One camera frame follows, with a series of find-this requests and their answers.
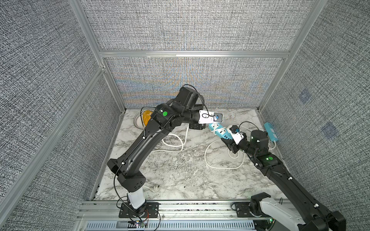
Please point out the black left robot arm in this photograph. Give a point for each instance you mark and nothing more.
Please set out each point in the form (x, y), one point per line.
(183, 109)

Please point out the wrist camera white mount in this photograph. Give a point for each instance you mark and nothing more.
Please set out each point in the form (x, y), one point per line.
(236, 134)
(206, 117)

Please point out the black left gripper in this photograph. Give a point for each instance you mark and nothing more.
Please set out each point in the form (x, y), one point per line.
(199, 126)

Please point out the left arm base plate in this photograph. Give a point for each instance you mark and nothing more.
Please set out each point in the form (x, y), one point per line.
(148, 209)

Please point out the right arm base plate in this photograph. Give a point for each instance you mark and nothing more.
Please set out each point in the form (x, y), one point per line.
(243, 211)

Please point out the teal power strip at wall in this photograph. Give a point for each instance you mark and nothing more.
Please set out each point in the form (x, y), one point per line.
(271, 133)

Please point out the white slotted cable duct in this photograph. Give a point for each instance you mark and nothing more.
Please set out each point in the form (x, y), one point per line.
(173, 225)

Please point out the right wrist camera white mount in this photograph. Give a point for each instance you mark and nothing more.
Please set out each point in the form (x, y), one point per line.
(236, 134)

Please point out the aluminium front rail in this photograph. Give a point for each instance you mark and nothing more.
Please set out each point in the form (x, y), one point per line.
(168, 209)

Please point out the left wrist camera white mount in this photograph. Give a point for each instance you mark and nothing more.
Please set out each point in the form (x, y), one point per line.
(206, 117)

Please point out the orange bread in bowl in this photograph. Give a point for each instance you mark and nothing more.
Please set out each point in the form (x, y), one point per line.
(146, 116)

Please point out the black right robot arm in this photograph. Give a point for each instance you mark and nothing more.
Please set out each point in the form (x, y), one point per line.
(310, 214)

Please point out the white patterned bowl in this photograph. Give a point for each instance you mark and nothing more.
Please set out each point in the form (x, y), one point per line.
(138, 120)

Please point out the teal power strip with sockets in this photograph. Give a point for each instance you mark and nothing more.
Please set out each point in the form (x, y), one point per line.
(219, 130)

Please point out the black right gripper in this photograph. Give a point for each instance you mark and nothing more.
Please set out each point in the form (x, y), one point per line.
(231, 145)

